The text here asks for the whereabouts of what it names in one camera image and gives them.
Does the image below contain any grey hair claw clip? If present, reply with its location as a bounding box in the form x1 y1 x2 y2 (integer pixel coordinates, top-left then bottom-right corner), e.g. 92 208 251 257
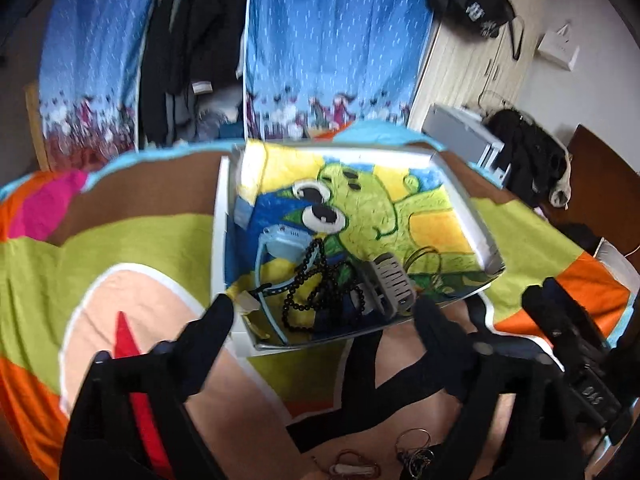
361 252 418 320

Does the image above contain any black bead bracelet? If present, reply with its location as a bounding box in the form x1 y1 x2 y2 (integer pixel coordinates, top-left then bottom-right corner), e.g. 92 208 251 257
278 236 369 334

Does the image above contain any white tray with frog drawing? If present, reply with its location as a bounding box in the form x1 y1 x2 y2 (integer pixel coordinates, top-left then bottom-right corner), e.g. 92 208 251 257
213 140 504 356

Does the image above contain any wooden bed headboard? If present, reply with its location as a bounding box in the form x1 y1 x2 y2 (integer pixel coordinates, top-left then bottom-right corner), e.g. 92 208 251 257
541 125 640 266

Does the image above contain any pile of dark clothes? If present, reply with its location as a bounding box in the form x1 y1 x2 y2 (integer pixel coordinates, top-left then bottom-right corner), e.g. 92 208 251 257
485 108 572 209

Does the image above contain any white bedside cabinet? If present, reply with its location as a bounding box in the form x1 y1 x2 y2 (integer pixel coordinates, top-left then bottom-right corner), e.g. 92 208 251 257
422 104 511 188

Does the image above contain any beige wooden wardrobe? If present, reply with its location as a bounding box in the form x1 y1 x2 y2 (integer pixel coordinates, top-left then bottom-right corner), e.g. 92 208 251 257
408 0 544 130

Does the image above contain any blue dotted fabric wardrobe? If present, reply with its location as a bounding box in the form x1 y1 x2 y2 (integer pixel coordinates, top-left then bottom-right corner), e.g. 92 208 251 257
38 0 433 170

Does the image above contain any white paper gift bag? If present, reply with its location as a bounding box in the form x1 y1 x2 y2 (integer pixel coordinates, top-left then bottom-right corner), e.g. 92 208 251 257
537 21 580 72

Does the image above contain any black hanging tote bag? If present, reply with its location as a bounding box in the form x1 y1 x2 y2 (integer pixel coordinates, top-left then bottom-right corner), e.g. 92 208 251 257
426 0 525 62

